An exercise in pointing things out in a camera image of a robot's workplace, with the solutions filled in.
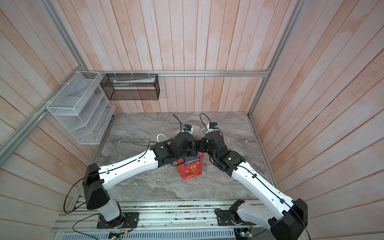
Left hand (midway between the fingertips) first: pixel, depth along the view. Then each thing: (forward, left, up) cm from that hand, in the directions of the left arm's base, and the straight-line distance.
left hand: (195, 148), depth 75 cm
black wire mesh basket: (+51, +46, +2) cm, 69 cm away
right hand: (+4, -3, +3) cm, 6 cm away
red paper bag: (-7, +2, -7) cm, 10 cm away
